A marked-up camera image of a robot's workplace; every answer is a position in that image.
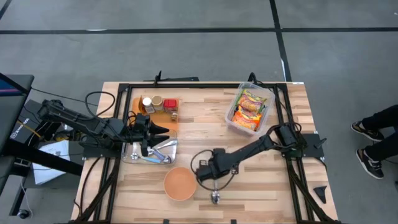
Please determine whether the black triangular plastic piece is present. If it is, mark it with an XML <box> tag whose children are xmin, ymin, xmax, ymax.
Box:
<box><xmin>313</xmin><ymin>185</ymin><xmax>328</xmax><ymax>205</ymax></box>

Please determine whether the clear plastic bin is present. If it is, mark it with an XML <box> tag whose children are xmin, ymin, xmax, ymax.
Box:
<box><xmin>224</xmin><ymin>81</ymin><xmax>276</xmax><ymax>137</ymax></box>

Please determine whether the black electronics box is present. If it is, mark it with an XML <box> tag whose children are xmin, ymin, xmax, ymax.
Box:
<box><xmin>9</xmin><ymin>99</ymin><xmax>66</xmax><ymax>147</ymax></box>

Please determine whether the black metal table frame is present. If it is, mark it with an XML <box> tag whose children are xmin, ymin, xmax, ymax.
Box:
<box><xmin>67</xmin><ymin>81</ymin><xmax>343</xmax><ymax>224</ymax></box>

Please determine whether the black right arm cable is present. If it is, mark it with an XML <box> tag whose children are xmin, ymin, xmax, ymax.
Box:
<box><xmin>190</xmin><ymin>149</ymin><xmax>236</xmax><ymax>192</ymax></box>

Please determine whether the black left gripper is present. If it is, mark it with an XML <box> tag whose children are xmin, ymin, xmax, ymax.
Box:
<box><xmin>129</xmin><ymin>113</ymin><xmax>171</xmax><ymax>157</ymax></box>

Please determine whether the tan wooden bowl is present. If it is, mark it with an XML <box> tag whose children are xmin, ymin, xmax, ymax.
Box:
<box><xmin>163</xmin><ymin>166</ymin><xmax>198</xmax><ymax>202</ymax></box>

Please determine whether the orange white ramen packet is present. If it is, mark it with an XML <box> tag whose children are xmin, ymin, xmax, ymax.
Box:
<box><xmin>231</xmin><ymin>105</ymin><xmax>262</xmax><ymax>131</ymax></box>

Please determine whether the yellow cable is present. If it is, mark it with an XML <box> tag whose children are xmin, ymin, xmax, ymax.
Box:
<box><xmin>17</xmin><ymin>120</ymin><xmax>42</xmax><ymax>138</ymax></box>

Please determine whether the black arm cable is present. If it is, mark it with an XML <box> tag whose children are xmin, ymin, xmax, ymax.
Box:
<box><xmin>190</xmin><ymin>149</ymin><xmax>236</xmax><ymax>192</ymax></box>
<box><xmin>85</xmin><ymin>91</ymin><xmax>116</xmax><ymax>118</ymax></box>

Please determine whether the tan lid seasoning jar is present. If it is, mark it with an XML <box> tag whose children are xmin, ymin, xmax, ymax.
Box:
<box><xmin>151</xmin><ymin>95</ymin><xmax>165</xmax><ymax>113</ymax></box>

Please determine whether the person's black shoe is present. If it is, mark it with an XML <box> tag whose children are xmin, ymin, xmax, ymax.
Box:
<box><xmin>355</xmin><ymin>148</ymin><xmax>385</xmax><ymax>180</ymax></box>
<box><xmin>350</xmin><ymin>121</ymin><xmax>386</xmax><ymax>142</ymax></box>

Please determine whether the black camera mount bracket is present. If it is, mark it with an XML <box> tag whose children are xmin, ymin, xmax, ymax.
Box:
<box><xmin>143</xmin><ymin>70</ymin><xmax>200</xmax><ymax>83</ymax></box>

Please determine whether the orange flat mat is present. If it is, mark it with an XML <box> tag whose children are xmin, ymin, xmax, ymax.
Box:
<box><xmin>130</xmin><ymin>98</ymin><xmax>180</xmax><ymax>131</ymax></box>

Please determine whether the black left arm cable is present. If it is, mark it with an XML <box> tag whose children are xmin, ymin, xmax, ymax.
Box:
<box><xmin>85</xmin><ymin>91</ymin><xmax>116</xmax><ymax>118</ymax></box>

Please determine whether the red lid spice jar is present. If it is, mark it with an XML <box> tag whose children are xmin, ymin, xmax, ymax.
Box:
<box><xmin>164</xmin><ymin>98</ymin><xmax>179</xmax><ymax>113</ymax></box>

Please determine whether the black monitor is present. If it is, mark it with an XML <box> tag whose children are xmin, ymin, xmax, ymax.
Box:
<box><xmin>0</xmin><ymin>73</ymin><xmax>35</xmax><ymax>156</ymax></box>

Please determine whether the black monitor stand beam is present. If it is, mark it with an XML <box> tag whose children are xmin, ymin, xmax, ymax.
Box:
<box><xmin>0</xmin><ymin>138</ymin><xmax>83</xmax><ymax>177</ymax></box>

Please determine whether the person's leg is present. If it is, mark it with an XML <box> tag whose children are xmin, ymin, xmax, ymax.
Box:
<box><xmin>360</xmin><ymin>105</ymin><xmax>398</xmax><ymax>133</ymax></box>
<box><xmin>363</xmin><ymin>130</ymin><xmax>398</xmax><ymax>161</ymax></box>

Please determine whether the white paper sheet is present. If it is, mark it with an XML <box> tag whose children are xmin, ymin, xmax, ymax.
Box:
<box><xmin>32</xmin><ymin>139</ymin><xmax>71</xmax><ymax>185</ymax></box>

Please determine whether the clear shallow tray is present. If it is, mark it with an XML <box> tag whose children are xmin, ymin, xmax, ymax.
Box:
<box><xmin>121</xmin><ymin>129</ymin><xmax>178</xmax><ymax>166</ymax></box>

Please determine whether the white cap spice shaker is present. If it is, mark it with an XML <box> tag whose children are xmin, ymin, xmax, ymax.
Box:
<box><xmin>142</xmin><ymin>97</ymin><xmax>156</xmax><ymax>115</ymax></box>

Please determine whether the metal spoon purple handle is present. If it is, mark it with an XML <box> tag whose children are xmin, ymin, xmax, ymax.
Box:
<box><xmin>148</xmin><ymin>148</ymin><xmax>167</xmax><ymax>162</ymax></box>

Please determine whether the green yellow ramen packet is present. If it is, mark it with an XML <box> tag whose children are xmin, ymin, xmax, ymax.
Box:
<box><xmin>238</xmin><ymin>88</ymin><xmax>268</xmax><ymax>113</ymax></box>

